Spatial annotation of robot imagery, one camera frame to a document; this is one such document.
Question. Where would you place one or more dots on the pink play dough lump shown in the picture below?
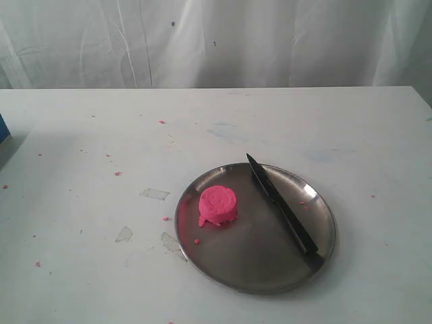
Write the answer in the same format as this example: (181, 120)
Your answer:
(217, 205)

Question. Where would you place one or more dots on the black knife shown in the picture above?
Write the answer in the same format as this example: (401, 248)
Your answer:
(301, 237)

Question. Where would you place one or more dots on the clear tape piece upper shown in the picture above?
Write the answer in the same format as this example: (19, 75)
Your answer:
(155, 194)

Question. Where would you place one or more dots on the clear tape piece by plate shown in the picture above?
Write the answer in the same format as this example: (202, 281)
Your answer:
(172, 246)

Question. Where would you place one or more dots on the round stainless steel plate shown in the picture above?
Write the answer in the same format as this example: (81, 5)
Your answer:
(255, 253)

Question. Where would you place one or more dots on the clear tape piece lower left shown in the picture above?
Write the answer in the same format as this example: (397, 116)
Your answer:
(125, 235)

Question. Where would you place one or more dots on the white backdrop curtain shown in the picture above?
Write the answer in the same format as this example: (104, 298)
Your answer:
(215, 44)

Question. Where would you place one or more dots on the blue box at table edge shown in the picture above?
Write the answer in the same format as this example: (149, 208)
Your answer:
(4, 131)

